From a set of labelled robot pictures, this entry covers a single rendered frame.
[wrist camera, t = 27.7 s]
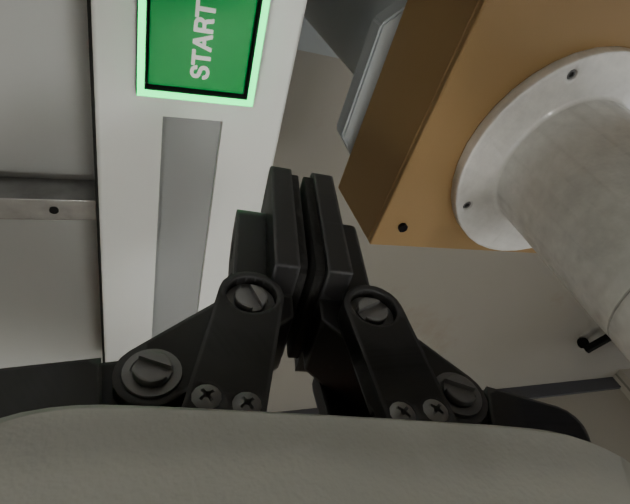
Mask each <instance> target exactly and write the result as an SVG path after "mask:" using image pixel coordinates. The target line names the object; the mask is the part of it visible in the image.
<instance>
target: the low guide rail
mask: <svg viewBox="0 0 630 504"><path fill-rule="evenodd" d="M0 219H32V220H96V197H95V180H76V179H51V178H26V177H0Z"/></svg>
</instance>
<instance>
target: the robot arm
mask: <svg viewBox="0 0 630 504"><path fill-rule="evenodd" d="M451 202H452V210H453V213H454V216H455V218H456V221H457V223H458V224H459V225H460V227H461V228H462V229H463V231H464V232H465V233H466V235H467V236H468V237H469V238H470V239H471V240H473V241H474V242H476V243H477V244H479V245H481V246H484V247H486V248H489V249H494V250H500V251H517V250H523V249H529V248H533V249H534V250H535V252H536V253H537V254H538V255H539V256H540V257H541V259H542V260H543V261H544V262H545V263H546V264H547V266H548V267H549V268H550V269H551V270H552V271H553V273H554V274H555V275H556V276H557V277H558V278H559V280H560V281H561V282H562V283H563V284H564V285H565V287H566V288H567V289H568V290H569V291H570V292H571V294H572V295H573V296H574V297H575V298H576V299H577V301H578V302H579V303H580V304H581V305H582V306H583V308H584V309H585V310H586V311H587V312H588V313H589V315H590V316H591V317H592V318H593V319H594V320H595V322H596V323H597V324H598V325H599V326H600V327H601V329H602V330H603V331H604V332H605V333H606V334H607V336H608V337H609V338H610V339H611V340H612V342H613V343H614V344H615V345H616V346H617V348H618V349H619V350H620V351H621V352H622V353H623V355H624V356H625V357H626V358H627V359H628V360H629V362H630V48H625V47H619V46H608V47H596V48H592V49H588V50H584V51H580V52H576V53H573V54H571V55H569V56H566V57H564V58H562V59H559V60H557V61H554V62H553V63H551V64H549V65H547V66H546V67H544V68H542V69H541V70H539V71H537V72H536V73H534V74H532V75H531V76H530V77H528V78H527V79H526V80H524V81H523V82H522V83H520V84H519V85H518V86H516V87H515V88H514V89H512V90H511V91H510V92H509V93H508V94H507V95H506V96H505V97H504V98H503V99H502V100H501V101H500V102H499V103H498V104H497V105H496V106H495V107H494V108H493V109H492V110H491V111H490V112H489V114H488V115H487V116H486V117H485V118H484V120H483V121H482V122H481V123H480V124H479V126H478V127H477V129H476V130H475V132H474V133H473V135H472V136H471V138H470V140H469V141H468V143H467V144H466V146H465V148H464V150H463V153H462V155H461V157H460V159H459V161H458V163H457V167H456V170H455V174H454V177H453V180H452V188H451ZM286 343H287V356H288V358H294V361H295V371H300V372H308V373H309V374H310V375H311V376H313V377H314V379H313V382H312V388H313V394H314V397H315V401H316V405H317V409H318V413H319V414H300V413H281V412H267V406H268V400H269V393H270V387H271V380H272V374H273V371H274V370H276V369H277V368H278V367H279V364H280V360H281V357H282V356H283V353H284V349H285V346H286ZM0 504H630V463H629V462H628V461H627V460H625V459H624V458H622V457H620V456H618V455H617V454H615V453H613V452H611V451H609V450H607V449H605V448H602V447H600V446H598V445H595V444H593V443H591V441H590V438H589V435H588V433H587V431H586V429H585V427H584V426H583V424H582V423H581V422H580V421H579V420H578V419H577V418H576V417H575V416H574V415H572V414H571V413H570V412H568V411H567V410H565V409H562V408H560V407H558V406H555V405H551V404H547V403H544V402H540V401H537V400H533V399H530V398H526V397H523V396H519V395H516V394H512V393H508V392H505V391H501V390H498V389H494V388H491V387H486V388H485V389H484V391H483V390H482V389H481V388H480V386H479V385H478V384H477V383H476V382H475V381H474V380H473V379H472V378H470V377H469V376H468V375H466V374H465V373H464V372H462V371H461V370H460V369H458V368H457V367H456V366H454V365H453V364H451V363H450V362H449V361H447V360H446V359H445V358H443V357H442V356H441V355H439V354H438V353H437V352H435V351H434V350H432V349H431V348H430V347H428V346H427V345H426V344H424V343H423V342H422V341H420V340H419V339H417V337H416V335H415V333H414V331H413V328H412V326H411V324H410V322H409V320H408V318H407V316H406V314H405V312H404V310H403V308H402V306H401V305H400V303H399V302H398V300H397V299H396V298H395V297H394V296H393V295H391V294H390V293H389V292H387V291H385V290H383V289H381V288H378V287H375V286H370V285H369V281H368V277H367V273H366V269H365V265H364V260H363V256H362V252H361V248H360V244H359V240H358V236H357V232H356V229H355V227H354V226H352V225H345V224H343V223H342V218H341V214H340V209H339V204H338V200H337V195H336V190H335V186H334V181H333V177H332V176H330V175H324V174H317V173H311V175H310V178H309V177H303V179H302V182H301V186H300V188H299V179H298V176H297V175H292V172H291V169H287V168H281V167H275V166H271V167H270V169H269V174H268V178H267V183H266V188H265V193H264V198H263V203H262V208H261V213H260V212H253V211H246V210H239V209H237V211H236V216H235V221H234V227H233V234H232V240H231V248H230V257H229V269H228V277H227V278H225V279H224V280H223V281H222V283H221V285H220V287H219V290H218V293H217V296H216V299H215V302H214V303H213V304H211V305H209V306H207V307H206V308H204V309H202V310H200V311H199V312H197V313H195V314H193V315H192V316H190V317H188V318H186V319H185V320H183V321H181V322H179V323H178V324H176V325H174V326H172V327H171V328H169V329H167V330H165V331H163V332H162V333H160V334H158V335H156V336H155V337H153V338H151V339H149V340H148V341H146V342H144V343H142V344H141V345H139V346H137V347H135V348H134V349H132V350H130V351H129V352H127V353H126V354H125V355H123V356H122V357H121V358H120V359H119V361H114V362H105V363H101V358H93V359H84V360H75V361H65V362H56V363H47V364H38V365H28V366H19V367H10V368H0Z"/></svg>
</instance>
